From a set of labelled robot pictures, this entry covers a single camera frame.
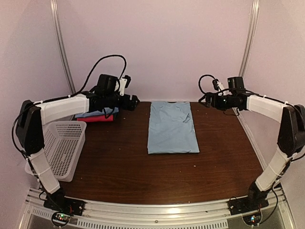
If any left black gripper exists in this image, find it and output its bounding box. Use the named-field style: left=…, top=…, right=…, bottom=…
left=105, top=93, right=140, bottom=112

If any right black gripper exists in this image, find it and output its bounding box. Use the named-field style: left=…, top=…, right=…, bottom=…
left=198, top=92, right=235, bottom=111

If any light blue shirt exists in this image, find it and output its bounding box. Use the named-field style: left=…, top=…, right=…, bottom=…
left=75, top=107, right=119, bottom=118

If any blue printed garment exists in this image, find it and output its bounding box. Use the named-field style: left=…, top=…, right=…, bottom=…
left=147, top=101, right=199, bottom=155

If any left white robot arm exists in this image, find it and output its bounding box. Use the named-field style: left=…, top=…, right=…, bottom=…
left=12, top=74, right=140, bottom=212

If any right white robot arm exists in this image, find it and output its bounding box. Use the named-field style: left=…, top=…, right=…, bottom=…
left=198, top=74, right=305, bottom=211

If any white plastic laundry basket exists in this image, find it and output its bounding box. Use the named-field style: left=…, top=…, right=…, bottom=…
left=24, top=120, right=87, bottom=183

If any folded dark blue cloth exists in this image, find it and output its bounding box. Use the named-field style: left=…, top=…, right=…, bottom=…
left=112, top=112, right=119, bottom=121

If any folded pink cloth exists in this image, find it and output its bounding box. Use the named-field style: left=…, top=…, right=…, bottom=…
left=76, top=115, right=114, bottom=123

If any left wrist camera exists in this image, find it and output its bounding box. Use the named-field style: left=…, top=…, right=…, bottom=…
left=119, top=75, right=131, bottom=96

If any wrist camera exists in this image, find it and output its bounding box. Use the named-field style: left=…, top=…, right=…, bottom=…
left=212, top=79, right=224, bottom=92
left=119, top=75, right=131, bottom=96

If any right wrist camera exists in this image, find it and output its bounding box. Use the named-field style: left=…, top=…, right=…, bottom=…
left=212, top=79, right=224, bottom=92

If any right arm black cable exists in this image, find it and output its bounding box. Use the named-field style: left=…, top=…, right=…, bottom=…
left=198, top=74, right=219, bottom=95

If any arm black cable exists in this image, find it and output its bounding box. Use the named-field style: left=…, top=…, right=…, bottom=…
left=69, top=55, right=127, bottom=98
left=198, top=74, right=219, bottom=95

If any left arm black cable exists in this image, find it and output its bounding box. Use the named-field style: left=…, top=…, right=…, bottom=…
left=69, top=55, right=127, bottom=98

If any right aluminium corner post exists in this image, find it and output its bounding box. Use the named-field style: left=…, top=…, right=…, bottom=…
left=238, top=0, right=260, bottom=77

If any aluminium corner post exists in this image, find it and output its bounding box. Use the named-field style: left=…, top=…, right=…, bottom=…
left=50, top=0, right=76, bottom=94
left=238, top=0, right=260, bottom=77

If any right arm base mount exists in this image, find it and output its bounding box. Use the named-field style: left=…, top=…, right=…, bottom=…
left=227, top=182, right=271, bottom=215

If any aluminium front rail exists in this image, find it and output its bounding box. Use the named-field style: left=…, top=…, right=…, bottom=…
left=19, top=192, right=294, bottom=229

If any left aluminium corner post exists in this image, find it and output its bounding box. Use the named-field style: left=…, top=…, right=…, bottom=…
left=50, top=0, right=76, bottom=94

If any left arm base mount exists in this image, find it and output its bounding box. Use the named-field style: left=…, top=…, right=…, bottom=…
left=43, top=188, right=85, bottom=216

